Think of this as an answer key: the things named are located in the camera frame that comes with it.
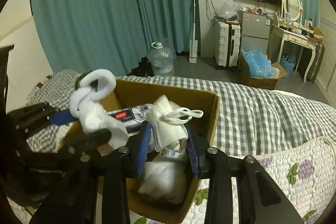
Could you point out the white flat mop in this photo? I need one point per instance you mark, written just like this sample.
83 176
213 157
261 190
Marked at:
193 53

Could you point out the brown cardboard box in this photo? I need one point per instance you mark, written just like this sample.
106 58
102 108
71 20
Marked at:
130 94

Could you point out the white socks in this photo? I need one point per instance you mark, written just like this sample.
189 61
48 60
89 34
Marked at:
90 89

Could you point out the floral white quilt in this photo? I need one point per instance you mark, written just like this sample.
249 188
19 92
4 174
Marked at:
306 175

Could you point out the white oval vanity mirror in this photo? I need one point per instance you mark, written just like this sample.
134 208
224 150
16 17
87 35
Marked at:
292 8

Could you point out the grey checkered bed sheet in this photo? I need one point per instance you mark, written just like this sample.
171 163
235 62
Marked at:
251 121

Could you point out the silver mini fridge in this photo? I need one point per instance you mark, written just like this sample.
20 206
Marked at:
254 31

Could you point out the large floral tissue pack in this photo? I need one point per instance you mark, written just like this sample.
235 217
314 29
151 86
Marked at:
132 118

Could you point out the white suitcase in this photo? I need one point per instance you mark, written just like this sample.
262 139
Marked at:
227 44

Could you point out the white cloth bag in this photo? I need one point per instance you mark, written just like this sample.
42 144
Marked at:
165 177

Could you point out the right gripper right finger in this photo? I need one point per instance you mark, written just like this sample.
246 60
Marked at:
260 199

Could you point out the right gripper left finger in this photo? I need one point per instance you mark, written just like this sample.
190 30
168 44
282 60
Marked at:
125 162

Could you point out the clear plastic bag pile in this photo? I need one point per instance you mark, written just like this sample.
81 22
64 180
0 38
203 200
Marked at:
229 9

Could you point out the clear water jug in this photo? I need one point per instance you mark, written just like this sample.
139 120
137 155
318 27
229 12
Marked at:
161 60

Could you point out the box of blue bags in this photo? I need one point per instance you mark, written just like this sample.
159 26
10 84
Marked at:
257 71

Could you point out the dark striped suitcase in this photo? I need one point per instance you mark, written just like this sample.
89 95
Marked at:
314 68

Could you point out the white dressing table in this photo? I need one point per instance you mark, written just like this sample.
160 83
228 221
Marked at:
280 40

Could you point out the blue plastic basket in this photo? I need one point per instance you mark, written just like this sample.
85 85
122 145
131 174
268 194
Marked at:
287 61

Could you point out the small blue tissue pack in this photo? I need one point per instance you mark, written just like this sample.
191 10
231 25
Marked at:
174 155

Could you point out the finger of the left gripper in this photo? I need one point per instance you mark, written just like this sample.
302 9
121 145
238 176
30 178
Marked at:
31 119
81 143

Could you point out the large teal curtain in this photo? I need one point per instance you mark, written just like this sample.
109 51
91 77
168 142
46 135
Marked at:
109 34

